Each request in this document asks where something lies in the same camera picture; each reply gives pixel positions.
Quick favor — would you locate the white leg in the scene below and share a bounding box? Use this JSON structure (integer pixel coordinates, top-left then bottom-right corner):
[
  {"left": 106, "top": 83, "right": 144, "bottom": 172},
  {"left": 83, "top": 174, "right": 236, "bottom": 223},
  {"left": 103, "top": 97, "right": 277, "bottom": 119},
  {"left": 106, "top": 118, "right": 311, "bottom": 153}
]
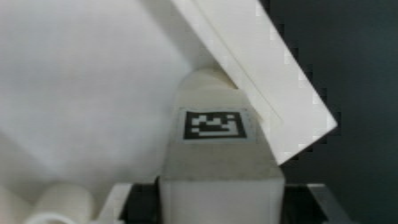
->
[{"left": 160, "top": 69, "right": 284, "bottom": 224}]

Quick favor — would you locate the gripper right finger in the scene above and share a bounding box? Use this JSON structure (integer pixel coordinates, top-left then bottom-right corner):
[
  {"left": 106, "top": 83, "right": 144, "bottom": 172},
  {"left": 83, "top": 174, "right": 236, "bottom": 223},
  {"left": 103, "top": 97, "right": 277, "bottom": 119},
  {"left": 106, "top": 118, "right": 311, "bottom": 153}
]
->
[{"left": 280, "top": 183, "right": 350, "bottom": 224}]

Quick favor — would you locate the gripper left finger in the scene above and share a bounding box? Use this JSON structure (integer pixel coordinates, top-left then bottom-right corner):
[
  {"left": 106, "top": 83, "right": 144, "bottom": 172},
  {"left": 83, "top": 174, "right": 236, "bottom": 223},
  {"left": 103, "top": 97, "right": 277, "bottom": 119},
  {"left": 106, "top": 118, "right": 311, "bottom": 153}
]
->
[{"left": 96, "top": 179, "right": 161, "bottom": 224}]

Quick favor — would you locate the white square tabletop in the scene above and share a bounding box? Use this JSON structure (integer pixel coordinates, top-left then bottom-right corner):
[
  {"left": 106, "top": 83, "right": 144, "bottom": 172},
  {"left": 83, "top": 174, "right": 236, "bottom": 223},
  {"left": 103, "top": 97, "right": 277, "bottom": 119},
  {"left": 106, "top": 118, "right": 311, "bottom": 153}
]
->
[{"left": 0, "top": 0, "right": 337, "bottom": 224}]

